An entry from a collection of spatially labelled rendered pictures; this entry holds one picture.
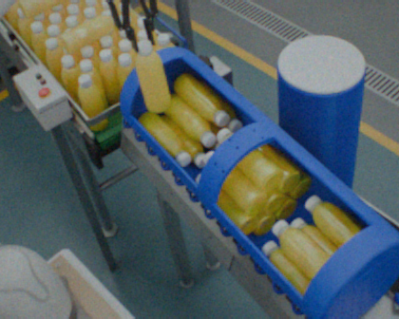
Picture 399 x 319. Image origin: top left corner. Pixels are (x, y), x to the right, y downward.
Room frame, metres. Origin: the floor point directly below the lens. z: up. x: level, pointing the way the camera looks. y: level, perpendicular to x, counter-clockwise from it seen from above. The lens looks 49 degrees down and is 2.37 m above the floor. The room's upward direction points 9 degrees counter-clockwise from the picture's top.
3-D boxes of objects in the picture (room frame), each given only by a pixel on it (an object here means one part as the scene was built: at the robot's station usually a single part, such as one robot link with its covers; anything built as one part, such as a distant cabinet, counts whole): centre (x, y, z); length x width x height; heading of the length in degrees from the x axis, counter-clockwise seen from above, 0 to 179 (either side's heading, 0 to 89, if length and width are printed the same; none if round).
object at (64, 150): (1.52, 0.47, 0.50); 0.04 x 0.04 x 1.00; 28
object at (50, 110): (1.52, 0.47, 1.05); 0.20 x 0.10 x 0.10; 28
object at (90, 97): (1.50, 0.32, 1.00); 0.07 x 0.07 x 0.19
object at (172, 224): (1.38, 0.15, 0.31); 0.06 x 0.06 x 0.63; 28
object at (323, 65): (1.48, -0.42, 1.03); 0.28 x 0.28 x 0.01
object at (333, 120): (1.48, -0.42, 0.59); 0.28 x 0.28 x 0.88
